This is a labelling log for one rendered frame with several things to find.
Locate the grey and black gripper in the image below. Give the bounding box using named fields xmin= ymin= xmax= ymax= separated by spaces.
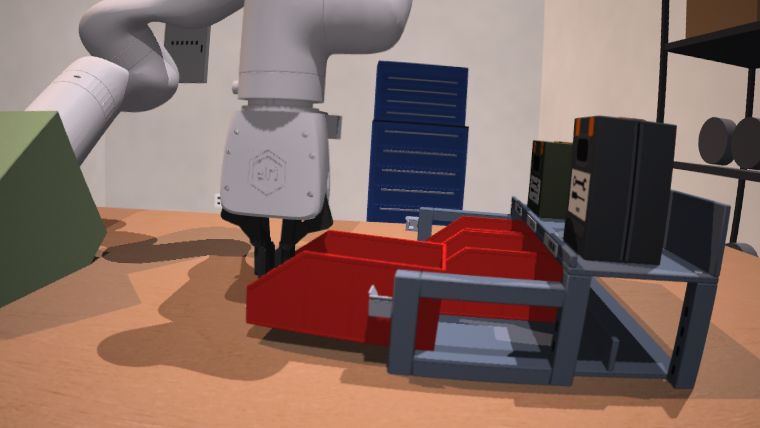
xmin=220 ymin=105 xmax=333 ymax=278

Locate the red open-front bin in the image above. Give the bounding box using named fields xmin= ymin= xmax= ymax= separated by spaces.
xmin=426 ymin=216 xmax=536 ymax=244
xmin=251 ymin=230 xmax=446 ymax=351
xmin=440 ymin=230 xmax=564 ymax=322

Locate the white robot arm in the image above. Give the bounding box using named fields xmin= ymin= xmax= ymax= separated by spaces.
xmin=24 ymin=0 xmax=412 ymax=166

